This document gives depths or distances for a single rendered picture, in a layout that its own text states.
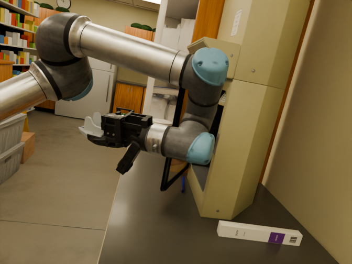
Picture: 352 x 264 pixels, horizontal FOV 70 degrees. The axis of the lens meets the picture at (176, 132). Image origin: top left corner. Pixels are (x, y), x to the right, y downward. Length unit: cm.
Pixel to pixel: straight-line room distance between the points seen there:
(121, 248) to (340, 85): 91
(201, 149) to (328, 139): 63
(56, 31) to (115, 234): 53
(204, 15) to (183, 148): 72
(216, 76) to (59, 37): 36
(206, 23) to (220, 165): 61
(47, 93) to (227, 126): 52
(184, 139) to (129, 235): 34
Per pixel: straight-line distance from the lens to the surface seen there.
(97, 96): 577
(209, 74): 50
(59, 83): 73
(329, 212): 105
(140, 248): 73
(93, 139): 66
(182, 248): 76
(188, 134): 56
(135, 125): 60
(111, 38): 60
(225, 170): 85
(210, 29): 116
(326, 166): 107
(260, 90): 82
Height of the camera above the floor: 140
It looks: 13 degrees down
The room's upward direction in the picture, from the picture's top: 11 degrees clockwise
